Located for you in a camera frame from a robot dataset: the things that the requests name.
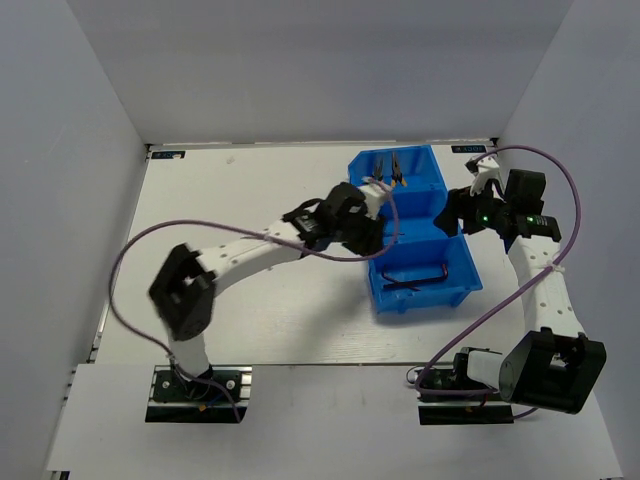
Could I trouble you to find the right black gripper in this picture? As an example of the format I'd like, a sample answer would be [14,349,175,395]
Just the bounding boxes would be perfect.
[434,179,511,236]

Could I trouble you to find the large red hex key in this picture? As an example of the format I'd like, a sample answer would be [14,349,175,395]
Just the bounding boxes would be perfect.
[381,263,449,285]

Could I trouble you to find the yellow needle-nose pliers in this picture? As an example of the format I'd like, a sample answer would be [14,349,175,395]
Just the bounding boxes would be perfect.
[391,151,407,189]
[371,154,385,182]

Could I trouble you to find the thin dark hex key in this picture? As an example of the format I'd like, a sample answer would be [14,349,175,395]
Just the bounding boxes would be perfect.
[382,279,421,291]

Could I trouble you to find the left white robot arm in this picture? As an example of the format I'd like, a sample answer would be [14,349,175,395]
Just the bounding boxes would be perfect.
[148,180,392,399]

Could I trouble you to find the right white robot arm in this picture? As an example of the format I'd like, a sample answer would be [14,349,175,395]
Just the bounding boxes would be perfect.
[434,170,606,414]

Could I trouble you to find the blue plastic compartment bin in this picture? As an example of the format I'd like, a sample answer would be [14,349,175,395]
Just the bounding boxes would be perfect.
[348,145,483,313]

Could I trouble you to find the right table corner label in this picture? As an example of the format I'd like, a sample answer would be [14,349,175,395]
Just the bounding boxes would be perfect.
[451,144,487,155]

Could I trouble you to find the table corner label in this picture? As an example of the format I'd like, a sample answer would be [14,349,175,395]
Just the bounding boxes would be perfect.
[151,150,186,160]
[451,144,487,155]

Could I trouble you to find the left table corner label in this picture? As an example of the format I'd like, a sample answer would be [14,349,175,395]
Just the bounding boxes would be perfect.
[151,150,186,160]

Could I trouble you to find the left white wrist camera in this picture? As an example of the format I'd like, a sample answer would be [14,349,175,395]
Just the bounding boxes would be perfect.
[358,178,392,220]

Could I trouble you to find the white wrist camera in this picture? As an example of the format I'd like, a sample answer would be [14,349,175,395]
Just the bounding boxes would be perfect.
[465,154,503,197]
[358,178,392,220]

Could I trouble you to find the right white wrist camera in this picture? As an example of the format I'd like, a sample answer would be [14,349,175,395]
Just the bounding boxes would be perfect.
[465,154,503,197]

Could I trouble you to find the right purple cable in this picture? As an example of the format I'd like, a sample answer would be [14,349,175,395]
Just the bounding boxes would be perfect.
[414,144,583,419]

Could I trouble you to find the purple cable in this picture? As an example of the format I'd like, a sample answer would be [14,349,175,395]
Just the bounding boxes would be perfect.
[108,179,401,420]
[414,144,583,419]

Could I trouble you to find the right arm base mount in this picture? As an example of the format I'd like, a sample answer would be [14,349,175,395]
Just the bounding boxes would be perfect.
[418,366,514,426]

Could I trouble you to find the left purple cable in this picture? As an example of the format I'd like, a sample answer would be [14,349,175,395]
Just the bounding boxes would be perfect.
[108,179,401,420]

